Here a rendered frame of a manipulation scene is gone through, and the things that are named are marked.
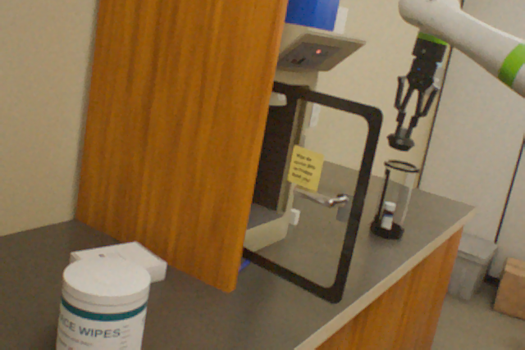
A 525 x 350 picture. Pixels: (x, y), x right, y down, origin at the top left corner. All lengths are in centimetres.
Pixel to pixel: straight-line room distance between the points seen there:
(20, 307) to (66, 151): 49
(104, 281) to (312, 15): 67
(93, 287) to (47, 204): 64
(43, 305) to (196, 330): 28
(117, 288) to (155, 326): 22
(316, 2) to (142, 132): 48
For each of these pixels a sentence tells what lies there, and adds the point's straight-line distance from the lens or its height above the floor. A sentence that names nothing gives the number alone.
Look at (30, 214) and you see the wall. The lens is 148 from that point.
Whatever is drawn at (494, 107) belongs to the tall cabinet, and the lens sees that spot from 420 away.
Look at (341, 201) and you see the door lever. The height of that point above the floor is 120.
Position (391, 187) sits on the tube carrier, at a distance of 175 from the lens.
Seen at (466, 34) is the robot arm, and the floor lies 157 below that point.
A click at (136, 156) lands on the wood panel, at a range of 134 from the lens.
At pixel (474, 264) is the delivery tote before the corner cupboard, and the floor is 26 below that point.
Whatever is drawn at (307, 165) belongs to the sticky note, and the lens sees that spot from 115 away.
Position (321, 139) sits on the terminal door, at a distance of 113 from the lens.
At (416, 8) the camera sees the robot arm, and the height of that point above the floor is 161.
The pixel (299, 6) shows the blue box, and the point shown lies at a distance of 122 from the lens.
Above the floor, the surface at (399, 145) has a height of 122.
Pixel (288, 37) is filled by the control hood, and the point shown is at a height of 148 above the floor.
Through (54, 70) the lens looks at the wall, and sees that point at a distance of 141.
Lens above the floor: 150
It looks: 12 degrees down
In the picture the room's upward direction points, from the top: 10 degrees clockwise
